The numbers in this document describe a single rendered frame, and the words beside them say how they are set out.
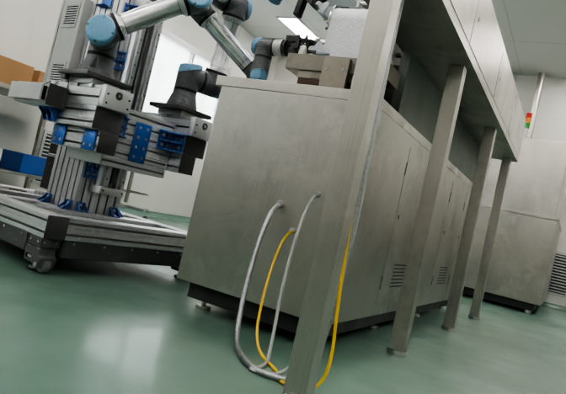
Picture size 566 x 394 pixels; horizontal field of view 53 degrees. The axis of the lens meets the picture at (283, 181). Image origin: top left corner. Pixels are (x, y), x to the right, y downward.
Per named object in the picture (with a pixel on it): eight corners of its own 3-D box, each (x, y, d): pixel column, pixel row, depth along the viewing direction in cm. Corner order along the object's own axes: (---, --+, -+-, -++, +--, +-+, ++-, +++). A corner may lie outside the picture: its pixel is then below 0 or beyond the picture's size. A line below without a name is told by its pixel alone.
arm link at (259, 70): (263, 87, 252) (269, 62, 253) (268, 82, 241) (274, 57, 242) (246, 82, 251) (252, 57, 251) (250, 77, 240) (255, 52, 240)
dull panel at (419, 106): (475, 189, 415) (482, 157, 416) (480, 189, 413) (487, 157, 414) (389, 111, 217) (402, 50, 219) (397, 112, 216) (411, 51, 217)
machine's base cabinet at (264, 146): (371, 288, 440) (395, 179, 444) (456, 311, 410) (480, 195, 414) (168, 302, 217) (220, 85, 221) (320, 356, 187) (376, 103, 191)
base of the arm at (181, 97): (159, 103, 281) (164, 84, 281) (182, 111, 293) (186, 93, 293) (179, 105, 271) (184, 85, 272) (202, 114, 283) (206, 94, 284)
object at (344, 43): (318, 72, 232) (328, 29, 233) (373, 77, 221) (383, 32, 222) (318, 71, 231) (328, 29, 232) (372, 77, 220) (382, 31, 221)
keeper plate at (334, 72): (320, 87, 208) (327, 58, 208) (345, 89, 203) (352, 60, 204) (317, 85, 206) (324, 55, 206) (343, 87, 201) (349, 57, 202)
